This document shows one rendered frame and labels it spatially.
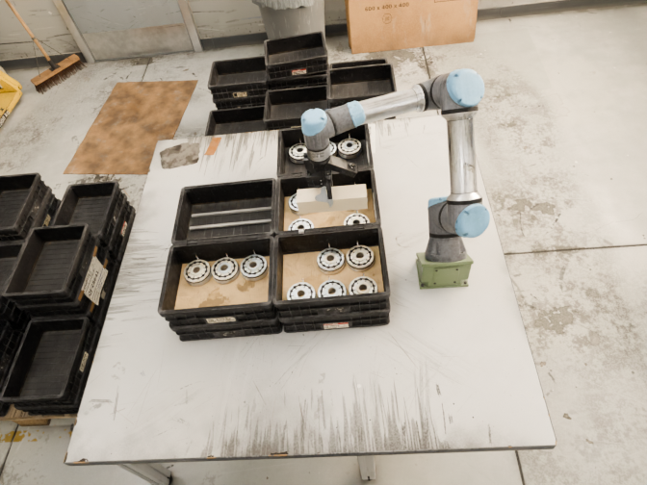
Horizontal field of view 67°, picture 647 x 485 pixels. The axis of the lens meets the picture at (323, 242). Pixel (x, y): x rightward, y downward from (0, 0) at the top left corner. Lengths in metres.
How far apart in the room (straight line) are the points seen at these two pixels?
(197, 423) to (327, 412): 0.44
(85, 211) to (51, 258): 0.42
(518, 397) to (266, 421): 0.84
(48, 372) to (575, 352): 2.53
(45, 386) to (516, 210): 2.68
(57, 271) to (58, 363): 0.44
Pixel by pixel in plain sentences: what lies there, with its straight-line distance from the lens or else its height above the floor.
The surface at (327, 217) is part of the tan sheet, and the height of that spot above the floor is 0.83.
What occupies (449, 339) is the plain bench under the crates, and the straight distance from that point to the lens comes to 1.83.
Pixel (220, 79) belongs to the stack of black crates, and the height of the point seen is 0.38.
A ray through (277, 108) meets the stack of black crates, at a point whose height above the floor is 0.38.
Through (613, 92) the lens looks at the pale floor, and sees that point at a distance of 4.16.
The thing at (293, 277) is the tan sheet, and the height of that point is 0.83.
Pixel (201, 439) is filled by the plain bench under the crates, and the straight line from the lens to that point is 1.80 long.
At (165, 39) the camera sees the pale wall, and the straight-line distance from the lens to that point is 4.86.
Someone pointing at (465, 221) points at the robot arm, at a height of 1.08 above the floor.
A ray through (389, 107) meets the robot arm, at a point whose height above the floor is 1.31.
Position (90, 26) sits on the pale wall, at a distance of 5.00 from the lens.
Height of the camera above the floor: 2.34
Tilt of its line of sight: 53 degrees down
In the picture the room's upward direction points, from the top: 10 degrees counter-clockwise
